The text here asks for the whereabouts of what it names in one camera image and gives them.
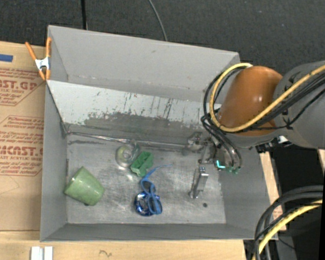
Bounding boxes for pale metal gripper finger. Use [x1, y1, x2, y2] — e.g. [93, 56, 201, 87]
[181, 130, 208, 158]
[188, 165, 211, 201]

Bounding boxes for blue sunglasses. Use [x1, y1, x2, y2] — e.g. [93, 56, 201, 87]
[137, 162, 174, 216]

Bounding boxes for green toy block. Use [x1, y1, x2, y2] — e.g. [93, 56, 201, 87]
[129, 149, 155, 178]

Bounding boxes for clear glass thing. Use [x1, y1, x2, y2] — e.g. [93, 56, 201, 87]
[114, 140, 140, 169]

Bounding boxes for grey metal bin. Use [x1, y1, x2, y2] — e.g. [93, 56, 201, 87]
[30, 24, 295, 260]

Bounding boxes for green cup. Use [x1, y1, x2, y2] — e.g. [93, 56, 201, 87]
[62, 164, 107, 208]

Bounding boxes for brown cardboard board red print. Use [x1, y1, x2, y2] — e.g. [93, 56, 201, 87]
[0, 40, 56, 237]

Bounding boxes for shiny blue ring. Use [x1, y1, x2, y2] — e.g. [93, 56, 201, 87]
[132, 191, 158, 218]

